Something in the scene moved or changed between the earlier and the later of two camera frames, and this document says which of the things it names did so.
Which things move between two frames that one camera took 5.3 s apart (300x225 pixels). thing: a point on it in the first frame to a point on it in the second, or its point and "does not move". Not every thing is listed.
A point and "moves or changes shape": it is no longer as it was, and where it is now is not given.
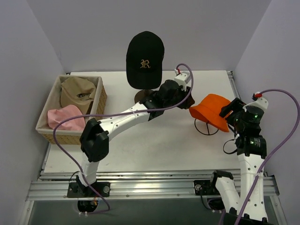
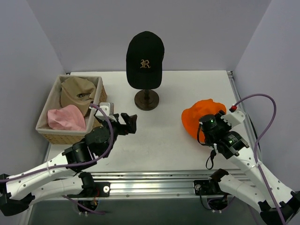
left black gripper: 185,99 to 123,124
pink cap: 55,116 does not move
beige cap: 77,91 does not move
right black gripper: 229,110 to 220,117
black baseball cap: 144,61 does not move
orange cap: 209,110 moves or changes shape
